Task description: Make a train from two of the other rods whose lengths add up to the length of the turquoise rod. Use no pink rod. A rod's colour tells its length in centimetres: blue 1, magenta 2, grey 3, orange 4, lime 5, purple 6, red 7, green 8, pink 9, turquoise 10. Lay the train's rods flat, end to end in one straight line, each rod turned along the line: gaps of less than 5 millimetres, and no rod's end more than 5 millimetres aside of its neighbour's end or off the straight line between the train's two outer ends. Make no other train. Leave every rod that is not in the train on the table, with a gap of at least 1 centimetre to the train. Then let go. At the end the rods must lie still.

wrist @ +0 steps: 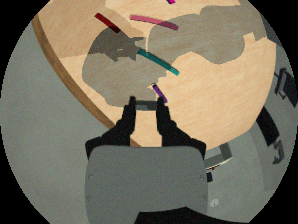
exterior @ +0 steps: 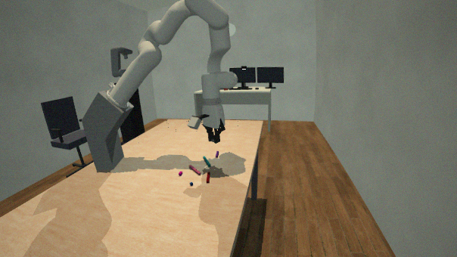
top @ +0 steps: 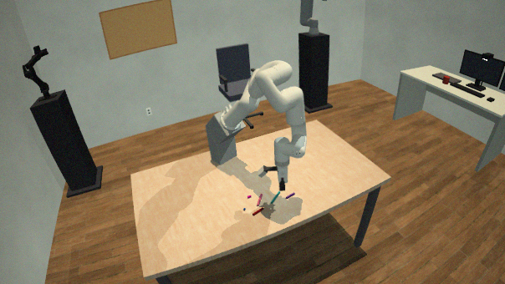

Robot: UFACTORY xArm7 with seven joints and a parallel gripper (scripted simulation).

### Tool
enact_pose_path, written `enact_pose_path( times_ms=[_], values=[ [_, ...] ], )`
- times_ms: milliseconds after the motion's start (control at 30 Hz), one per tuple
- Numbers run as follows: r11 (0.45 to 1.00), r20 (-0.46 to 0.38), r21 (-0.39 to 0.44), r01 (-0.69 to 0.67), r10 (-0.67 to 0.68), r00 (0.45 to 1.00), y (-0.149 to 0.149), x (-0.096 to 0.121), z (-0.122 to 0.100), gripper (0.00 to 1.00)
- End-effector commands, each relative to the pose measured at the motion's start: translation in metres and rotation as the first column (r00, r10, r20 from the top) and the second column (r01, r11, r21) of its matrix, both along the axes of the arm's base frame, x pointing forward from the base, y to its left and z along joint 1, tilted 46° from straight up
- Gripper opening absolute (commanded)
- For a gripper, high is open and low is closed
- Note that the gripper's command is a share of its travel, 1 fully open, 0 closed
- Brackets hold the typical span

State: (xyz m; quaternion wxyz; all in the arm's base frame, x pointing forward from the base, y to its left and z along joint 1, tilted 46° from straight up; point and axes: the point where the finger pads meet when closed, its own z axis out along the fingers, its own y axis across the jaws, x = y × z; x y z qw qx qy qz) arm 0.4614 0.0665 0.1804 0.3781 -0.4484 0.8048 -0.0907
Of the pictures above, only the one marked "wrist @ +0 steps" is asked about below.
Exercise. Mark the pink rod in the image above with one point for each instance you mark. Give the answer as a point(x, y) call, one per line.
point(154, 21)

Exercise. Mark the turquoise rod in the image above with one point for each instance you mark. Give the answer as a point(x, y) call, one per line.
point(158, 61)

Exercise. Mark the purple rod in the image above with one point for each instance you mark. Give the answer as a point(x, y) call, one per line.
point(158, 91)

